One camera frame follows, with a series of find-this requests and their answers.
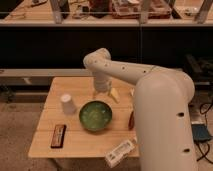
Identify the green ceramic bowl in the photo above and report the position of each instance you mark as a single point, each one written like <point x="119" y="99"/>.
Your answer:
<point x="95" y="115"/>

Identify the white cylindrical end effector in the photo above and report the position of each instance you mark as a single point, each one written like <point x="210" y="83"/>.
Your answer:
<point x="102" y="84"/>

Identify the blue foot pedal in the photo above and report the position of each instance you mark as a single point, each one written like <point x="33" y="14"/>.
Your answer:
<point x="200" y="133"/>

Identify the wooden table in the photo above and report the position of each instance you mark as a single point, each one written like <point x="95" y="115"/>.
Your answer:
<point x="79" y="143"/>

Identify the white flat block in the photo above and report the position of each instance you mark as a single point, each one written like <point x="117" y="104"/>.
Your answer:
<point x="132" y="92"/>

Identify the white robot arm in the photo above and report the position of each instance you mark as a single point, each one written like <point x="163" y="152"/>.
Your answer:
<point x="161" y="112"/>

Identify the white labelled box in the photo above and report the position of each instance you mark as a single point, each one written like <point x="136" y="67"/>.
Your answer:
<point x="121" y="151"/>

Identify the background shelf with clutter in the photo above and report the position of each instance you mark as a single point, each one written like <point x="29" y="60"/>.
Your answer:
<point x="109" y="13"/>

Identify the white paper cup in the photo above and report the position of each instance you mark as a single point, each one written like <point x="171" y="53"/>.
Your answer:
<point x="68" y="105"/>

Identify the small red brown object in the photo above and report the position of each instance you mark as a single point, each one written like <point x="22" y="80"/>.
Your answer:
<point x="131" y="121"/>

